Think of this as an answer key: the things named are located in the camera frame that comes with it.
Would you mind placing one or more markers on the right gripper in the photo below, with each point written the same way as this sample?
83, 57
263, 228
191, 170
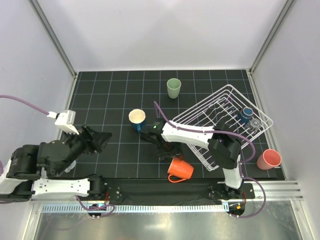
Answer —
177, 150

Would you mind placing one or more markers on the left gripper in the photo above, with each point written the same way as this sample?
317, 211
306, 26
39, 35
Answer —
94, 142

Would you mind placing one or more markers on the orange mug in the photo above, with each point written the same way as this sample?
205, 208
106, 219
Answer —
179, 170

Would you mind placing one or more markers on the blue mug cream inside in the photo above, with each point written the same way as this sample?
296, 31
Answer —
137, 118

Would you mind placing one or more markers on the dark blue cup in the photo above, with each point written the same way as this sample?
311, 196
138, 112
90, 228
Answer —
245, 115

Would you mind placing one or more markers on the clear faceted glass cup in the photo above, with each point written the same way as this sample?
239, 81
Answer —
253, 125

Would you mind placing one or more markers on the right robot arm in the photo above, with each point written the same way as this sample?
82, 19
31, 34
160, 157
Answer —
224, 146

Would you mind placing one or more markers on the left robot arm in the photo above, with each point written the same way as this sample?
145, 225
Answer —
34, 171

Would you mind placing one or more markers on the black gridded table mat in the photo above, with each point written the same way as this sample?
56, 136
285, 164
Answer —
155, 115

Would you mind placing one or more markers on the pale green tumbler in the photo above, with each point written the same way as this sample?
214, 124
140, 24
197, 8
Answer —
173, 87

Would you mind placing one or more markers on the pink cup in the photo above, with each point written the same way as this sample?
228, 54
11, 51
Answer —
269, 159

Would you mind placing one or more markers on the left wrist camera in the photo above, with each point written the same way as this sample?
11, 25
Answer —
65, 121

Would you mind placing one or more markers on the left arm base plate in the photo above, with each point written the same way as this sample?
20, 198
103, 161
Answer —
113, 192

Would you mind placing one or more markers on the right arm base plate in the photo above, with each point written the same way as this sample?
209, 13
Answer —
217, 191

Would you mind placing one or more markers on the slotted cable duct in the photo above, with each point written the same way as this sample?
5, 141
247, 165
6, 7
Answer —
124, 209

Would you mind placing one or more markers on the white wire dish rack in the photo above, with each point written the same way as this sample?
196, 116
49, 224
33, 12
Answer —
221, 107

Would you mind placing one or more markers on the aluminium rail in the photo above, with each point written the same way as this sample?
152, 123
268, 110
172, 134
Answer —
282, 190

